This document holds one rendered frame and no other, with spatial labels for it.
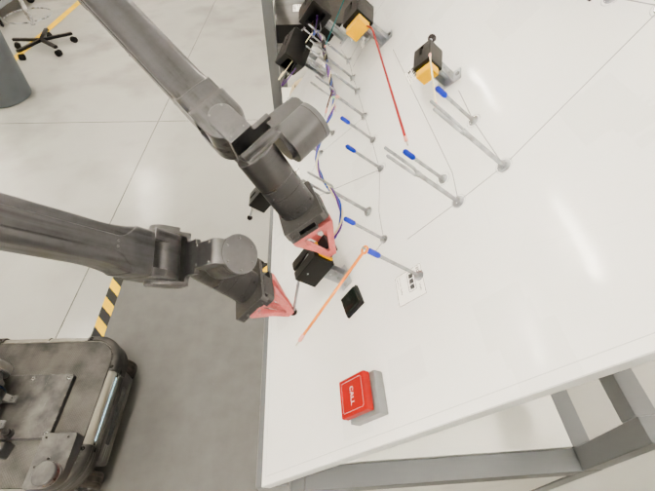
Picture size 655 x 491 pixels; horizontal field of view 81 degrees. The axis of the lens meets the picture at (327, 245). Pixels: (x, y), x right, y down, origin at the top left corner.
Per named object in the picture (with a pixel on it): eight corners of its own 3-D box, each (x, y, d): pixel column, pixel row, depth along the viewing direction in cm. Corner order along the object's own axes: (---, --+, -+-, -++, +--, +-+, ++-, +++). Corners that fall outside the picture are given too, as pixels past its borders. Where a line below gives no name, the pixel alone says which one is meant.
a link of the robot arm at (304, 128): (218, 146, 58) (201, 115, 49) (274, 97, 60) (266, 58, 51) (274, 199, 56) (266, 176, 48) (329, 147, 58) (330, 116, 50)
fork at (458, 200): (466, 203, 51) (392, 150, 44) (455, 210, 52) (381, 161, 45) (461, 193, 53) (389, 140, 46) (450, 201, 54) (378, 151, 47)
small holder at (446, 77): (461, 44, 66) (434, 17, 62) (461, 82, 62) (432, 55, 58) (439, 61, 69) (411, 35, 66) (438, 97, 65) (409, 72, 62)
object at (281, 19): (273, 45, 133) (270, 24, 128) (275, 9, 156) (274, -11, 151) (367, 43, 134) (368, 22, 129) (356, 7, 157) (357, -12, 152)
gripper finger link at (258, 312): (300, 284, 72) (262, 260, 67) (306, 312, 66) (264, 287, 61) (276, 306, 74) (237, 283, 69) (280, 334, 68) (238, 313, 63)
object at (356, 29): (369, 21, 84) (359, 13, 82) (369, 27, 83) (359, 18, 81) (356, 36, 87) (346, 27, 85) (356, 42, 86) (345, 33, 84)
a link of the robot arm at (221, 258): (144, 227, 56) (138, 286, 54) (177, 207, 48) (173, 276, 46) (219, 241, 64) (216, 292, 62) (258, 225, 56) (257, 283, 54)
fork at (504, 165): (513, 166, 48) (440, 102, 40) (500, 175, 49) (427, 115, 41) (507, 156, 49) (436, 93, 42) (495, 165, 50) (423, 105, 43)
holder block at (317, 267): (310, 271, 68) (291, 263, 66) (328, 248, 65) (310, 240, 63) (315, 287, 64) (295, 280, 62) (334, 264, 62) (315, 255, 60)
